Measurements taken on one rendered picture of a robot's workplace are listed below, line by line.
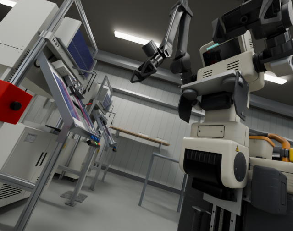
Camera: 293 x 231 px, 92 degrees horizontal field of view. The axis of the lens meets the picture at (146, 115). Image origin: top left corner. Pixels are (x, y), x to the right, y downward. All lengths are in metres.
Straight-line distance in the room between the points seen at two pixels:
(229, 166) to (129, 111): 4.49
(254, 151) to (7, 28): 1.99
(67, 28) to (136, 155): 3.78
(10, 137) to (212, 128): 1.24
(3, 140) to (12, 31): 0.91
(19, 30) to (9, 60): 0.30
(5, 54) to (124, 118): 3.75
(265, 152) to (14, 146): 1.48
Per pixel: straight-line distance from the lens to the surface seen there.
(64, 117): 1.16
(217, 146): 0.59
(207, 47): 0.89
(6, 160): 1.31
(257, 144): 0.92
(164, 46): 0.85
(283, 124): 7.04
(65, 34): 1.72
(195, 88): 0.72
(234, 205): 0.77
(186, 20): 1.11
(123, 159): 4.68
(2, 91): 0.83
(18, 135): 1.29
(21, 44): 1.64
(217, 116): 0.72
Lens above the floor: 0.65
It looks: 17 degrees up
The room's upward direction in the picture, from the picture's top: 18 degrees clockwise
